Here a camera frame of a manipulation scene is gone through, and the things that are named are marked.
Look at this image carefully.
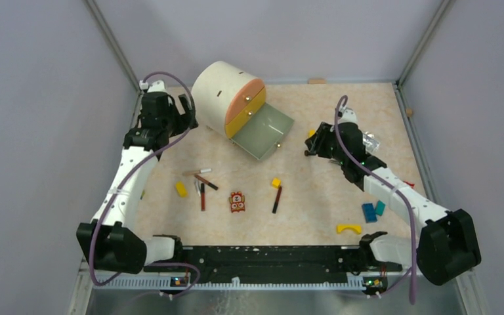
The cream round drawer organizer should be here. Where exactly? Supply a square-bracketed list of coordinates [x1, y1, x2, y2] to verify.
[191, 61, 295, 161]

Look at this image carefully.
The nude concealer tube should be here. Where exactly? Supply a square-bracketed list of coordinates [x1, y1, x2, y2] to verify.
[182, 168, 212, 176]

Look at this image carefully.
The brown lipstick tube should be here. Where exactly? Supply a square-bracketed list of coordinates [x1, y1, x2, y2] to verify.
[194, 175, 219, 190]

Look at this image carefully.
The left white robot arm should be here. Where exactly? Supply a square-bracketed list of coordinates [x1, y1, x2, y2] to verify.
[76, 71, 198, 287]

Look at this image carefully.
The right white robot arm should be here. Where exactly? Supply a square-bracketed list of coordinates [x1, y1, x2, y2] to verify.
[304, 95, 482, 305]

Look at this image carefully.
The clear plastic wrapper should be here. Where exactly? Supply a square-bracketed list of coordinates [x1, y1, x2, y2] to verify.
[363, 133, 380, 154]

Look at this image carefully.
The small yellow cube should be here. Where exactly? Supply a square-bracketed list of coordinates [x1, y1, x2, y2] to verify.
[271, 178, 282, 189]

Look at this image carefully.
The white glue tube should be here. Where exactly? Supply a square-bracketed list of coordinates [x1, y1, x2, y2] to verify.
[194, 179, 201, 196]

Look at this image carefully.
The yellow wedge block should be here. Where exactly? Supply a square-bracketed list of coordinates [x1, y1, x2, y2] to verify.
[175, 181, 188, 198]

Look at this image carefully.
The dark red lip gloss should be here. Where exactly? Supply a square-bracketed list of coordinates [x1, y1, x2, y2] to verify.
[272, 186, 283, 214]

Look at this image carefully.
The blue lego brick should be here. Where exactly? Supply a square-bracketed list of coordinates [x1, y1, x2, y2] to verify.
[361, 203, 378, 223]

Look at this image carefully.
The teal block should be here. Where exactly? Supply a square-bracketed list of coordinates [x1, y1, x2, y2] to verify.
[375, 200, 386, 217]

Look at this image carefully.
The red owl number toy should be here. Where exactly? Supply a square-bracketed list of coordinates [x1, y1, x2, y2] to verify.
[228, 192, 245, 213]

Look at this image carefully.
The yellow arch block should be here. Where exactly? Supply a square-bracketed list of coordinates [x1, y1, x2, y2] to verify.
[336, 224, 362, 235]

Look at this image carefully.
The wooden peg at wall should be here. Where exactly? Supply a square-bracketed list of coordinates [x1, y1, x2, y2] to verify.
[307, 78, 326, 85]

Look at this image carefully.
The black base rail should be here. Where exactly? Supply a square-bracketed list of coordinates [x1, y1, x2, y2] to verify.
[143, 245, 403, 285]

